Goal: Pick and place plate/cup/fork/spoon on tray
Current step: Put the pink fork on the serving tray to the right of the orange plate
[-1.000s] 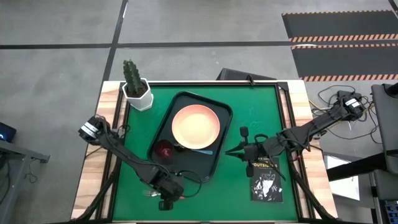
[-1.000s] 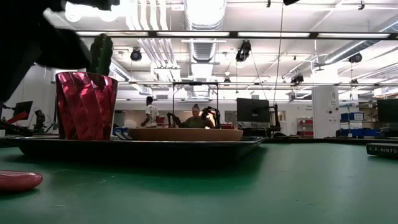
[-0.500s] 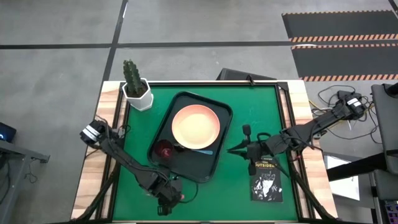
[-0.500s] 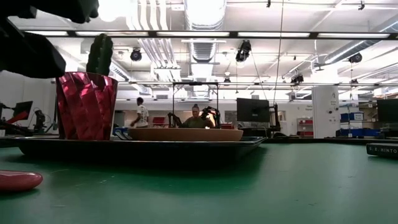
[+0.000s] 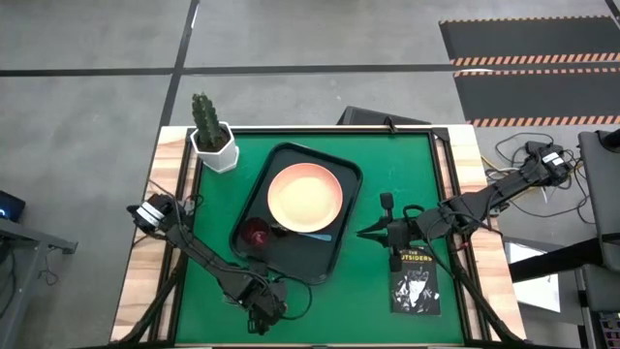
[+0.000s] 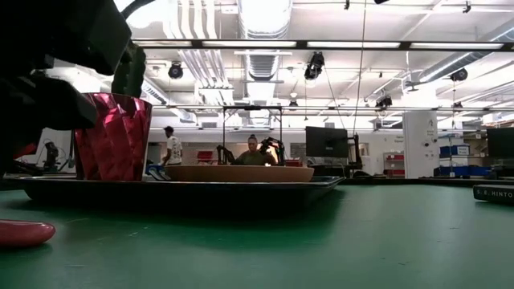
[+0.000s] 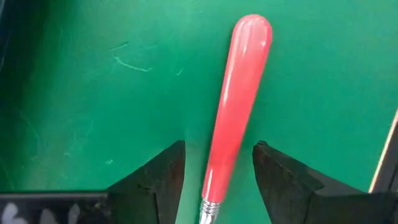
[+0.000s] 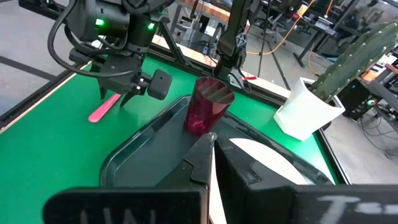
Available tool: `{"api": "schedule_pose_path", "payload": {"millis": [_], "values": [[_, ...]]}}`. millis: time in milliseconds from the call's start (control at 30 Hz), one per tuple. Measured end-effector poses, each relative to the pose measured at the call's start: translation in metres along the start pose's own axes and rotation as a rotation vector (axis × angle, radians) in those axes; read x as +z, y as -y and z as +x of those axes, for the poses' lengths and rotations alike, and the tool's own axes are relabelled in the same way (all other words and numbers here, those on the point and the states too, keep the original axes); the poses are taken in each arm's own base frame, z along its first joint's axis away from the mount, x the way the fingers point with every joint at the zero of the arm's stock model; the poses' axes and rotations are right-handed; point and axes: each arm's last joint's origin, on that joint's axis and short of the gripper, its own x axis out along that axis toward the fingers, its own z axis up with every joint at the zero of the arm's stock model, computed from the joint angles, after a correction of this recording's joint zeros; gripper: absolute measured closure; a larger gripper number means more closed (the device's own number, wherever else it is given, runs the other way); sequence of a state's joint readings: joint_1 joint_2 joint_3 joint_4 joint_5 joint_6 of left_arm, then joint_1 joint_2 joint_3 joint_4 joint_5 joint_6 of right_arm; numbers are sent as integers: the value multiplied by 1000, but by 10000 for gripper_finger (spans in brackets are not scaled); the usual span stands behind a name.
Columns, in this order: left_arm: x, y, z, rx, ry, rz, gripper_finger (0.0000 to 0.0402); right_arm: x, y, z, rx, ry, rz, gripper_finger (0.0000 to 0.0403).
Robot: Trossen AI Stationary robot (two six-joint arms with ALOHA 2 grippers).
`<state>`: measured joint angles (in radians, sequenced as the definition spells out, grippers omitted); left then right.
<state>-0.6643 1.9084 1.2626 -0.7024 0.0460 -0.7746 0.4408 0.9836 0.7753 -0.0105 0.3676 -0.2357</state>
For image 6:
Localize red faceted cup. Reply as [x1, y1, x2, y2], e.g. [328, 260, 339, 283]
[73, 92, 153, 181]

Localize peach round plate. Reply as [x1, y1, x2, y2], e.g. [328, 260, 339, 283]
[163, 165, 316, 184]

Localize dark rectangular serving tray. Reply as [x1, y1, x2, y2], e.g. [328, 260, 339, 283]
[18, 175, 345, 214]

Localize green cactus plant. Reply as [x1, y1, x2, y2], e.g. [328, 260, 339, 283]
[111, 39, 147, 100]

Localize standing person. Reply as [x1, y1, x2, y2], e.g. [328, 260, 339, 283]
[161, 125, 184, 166]

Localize seated person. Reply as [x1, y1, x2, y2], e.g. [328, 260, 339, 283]
[232, 134, 278, 166]

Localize green table mat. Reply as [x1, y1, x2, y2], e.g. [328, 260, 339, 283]
[0, 184, 514, 289]

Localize black computer monitor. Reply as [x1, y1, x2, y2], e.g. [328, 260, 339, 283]
[304, 126, 349, 159]
[486, 127, 514, 160]

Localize shelf with red bins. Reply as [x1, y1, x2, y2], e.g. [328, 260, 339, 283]
[383, 151, 406, 177]

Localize white square pillar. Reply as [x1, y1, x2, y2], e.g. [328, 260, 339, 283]
[402, 110, 439, 180]

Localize blue storage bin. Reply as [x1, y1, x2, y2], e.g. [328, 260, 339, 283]
[439, 144, 471, 157]

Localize row of blue bins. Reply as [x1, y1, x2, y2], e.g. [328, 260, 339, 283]
[433, 165, 493, 177]

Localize black paperback book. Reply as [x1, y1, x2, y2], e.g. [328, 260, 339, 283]
[472, 183, 514, 206]

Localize fork with red handle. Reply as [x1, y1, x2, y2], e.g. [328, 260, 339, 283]
[0, 218, 57, 248]

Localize black ceiling camera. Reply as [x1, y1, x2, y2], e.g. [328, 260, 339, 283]
[304, 51, 325, 81]
[167, 62, 185, 80]
[449, 67, 469, 83]

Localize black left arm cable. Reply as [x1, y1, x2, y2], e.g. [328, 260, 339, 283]
[120, 0, 157, 20]

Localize background black robot frame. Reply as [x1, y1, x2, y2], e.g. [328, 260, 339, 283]
[222, 104, 284, 166]

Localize silver ventilation duct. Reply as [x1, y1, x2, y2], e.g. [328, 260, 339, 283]
[236, 0, 294, 81]

